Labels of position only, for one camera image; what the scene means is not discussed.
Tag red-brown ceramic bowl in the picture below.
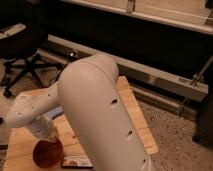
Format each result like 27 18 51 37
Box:
33 140 63 168

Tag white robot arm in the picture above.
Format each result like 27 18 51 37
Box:
6 54 153 171

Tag blue flat object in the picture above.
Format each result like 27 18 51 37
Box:
46 106 63 119

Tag small flat printed box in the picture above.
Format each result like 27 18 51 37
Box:
61 156 93 168

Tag black office chair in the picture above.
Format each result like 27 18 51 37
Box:
0 23 62 98

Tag metal rod at right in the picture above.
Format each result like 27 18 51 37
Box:
177 56 213 117

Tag dark object right edge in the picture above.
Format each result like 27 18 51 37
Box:
192 90 213 148

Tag long metal rail beam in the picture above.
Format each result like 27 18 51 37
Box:
41 35 209 102

